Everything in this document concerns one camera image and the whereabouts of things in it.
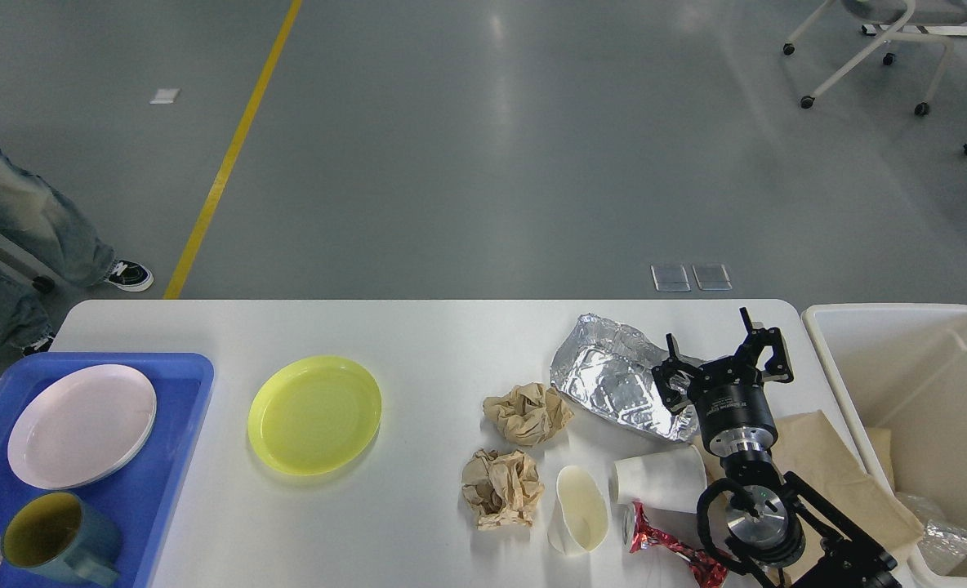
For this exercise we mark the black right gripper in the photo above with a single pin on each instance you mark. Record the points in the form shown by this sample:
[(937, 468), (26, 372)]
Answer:
[(728, 395)]

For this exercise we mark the teal mug yellow inside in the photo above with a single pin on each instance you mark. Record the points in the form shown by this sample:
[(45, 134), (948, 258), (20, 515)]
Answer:
[(59, 536)]

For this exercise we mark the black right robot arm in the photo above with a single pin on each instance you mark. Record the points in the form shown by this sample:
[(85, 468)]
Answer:
[(752, 519)]

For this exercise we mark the brown paper bag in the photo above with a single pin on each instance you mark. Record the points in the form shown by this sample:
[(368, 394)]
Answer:
[(809, 447)]

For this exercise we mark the right floor socket plate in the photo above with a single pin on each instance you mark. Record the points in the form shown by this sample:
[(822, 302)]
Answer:
[(712, 277)]

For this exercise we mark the floor socket plate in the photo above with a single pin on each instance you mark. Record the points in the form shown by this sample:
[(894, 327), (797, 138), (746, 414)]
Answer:
[(712, 277), (670, 278)]

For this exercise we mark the white paper cup lying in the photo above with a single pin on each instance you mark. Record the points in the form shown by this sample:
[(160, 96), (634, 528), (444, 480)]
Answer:
[(671, 480)]

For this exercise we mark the left floor socket plate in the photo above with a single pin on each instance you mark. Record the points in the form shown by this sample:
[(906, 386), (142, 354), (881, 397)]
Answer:
[(670, 278)]

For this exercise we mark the crumpled aluminium foil tray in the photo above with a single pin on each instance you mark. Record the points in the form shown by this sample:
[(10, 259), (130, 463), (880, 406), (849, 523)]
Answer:
[(605, 367)]

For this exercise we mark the brown paper in bin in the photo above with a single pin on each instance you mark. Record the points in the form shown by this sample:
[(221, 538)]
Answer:
[(881, 442)]

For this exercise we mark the red foil wrapper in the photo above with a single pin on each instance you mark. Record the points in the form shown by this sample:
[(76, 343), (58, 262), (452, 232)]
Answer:
[(640, 534)]

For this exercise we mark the crumpled brown paper upper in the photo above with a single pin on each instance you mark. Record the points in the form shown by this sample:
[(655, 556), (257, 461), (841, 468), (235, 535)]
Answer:
[(529, 414)]

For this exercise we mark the crumpled brown paper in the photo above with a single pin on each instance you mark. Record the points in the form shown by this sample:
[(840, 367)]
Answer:
[(502, 489), (529, 414)]

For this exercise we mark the cream paper cup open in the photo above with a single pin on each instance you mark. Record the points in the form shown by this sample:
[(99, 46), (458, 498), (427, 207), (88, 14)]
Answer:
[(579, 522)]

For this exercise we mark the crumpled brown paper lower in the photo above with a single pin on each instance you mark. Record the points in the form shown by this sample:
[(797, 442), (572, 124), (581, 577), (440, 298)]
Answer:
[(502, 489)]

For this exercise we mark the foil scrap in bin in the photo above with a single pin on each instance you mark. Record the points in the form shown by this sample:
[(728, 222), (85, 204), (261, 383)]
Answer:
[(944, 544)]

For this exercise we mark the white rolling chair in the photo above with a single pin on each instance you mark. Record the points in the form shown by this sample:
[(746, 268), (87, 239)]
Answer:
[(886, 25)]

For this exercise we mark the yellow plastic plate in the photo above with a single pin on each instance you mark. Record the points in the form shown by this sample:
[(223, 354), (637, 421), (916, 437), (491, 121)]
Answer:
[(314, 416)]

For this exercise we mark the white paper on floor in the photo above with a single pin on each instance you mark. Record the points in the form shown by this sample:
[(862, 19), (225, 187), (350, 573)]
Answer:
[(165, 96)]

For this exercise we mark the white pink plate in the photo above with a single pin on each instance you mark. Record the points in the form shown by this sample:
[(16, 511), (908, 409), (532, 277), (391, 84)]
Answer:
[(83, 428)]

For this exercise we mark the person in jeans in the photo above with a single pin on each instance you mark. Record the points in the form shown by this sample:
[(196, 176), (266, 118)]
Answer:
[(44, 223)]

